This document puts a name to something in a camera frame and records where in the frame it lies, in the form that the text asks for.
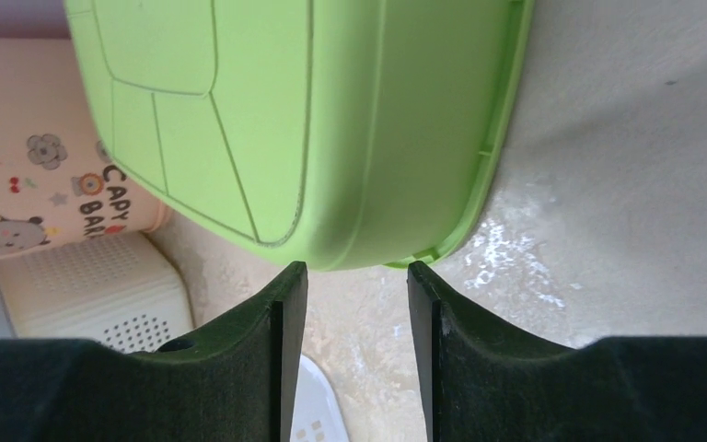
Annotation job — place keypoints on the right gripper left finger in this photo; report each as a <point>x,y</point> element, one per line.
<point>233,379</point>

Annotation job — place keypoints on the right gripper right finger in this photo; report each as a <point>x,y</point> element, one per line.
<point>484,379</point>

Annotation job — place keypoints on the cream plastic storage basket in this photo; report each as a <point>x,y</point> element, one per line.
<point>120,291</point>

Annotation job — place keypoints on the green plastic tub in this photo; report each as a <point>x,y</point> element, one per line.
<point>342,134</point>

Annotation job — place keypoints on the large orange plastic bucket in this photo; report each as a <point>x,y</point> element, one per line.
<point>57,183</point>

